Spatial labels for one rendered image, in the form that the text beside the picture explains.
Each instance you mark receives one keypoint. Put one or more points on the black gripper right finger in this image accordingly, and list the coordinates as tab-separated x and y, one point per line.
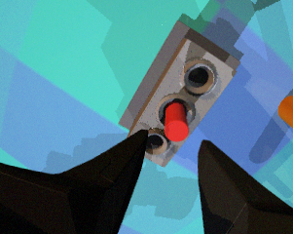
234	202

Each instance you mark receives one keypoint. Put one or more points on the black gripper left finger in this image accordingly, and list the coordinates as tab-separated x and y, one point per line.
92	198

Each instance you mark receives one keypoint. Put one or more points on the red peg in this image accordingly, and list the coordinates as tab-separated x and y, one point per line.
176	123

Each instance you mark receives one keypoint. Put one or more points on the orange cylinder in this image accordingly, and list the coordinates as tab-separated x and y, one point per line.
285	111

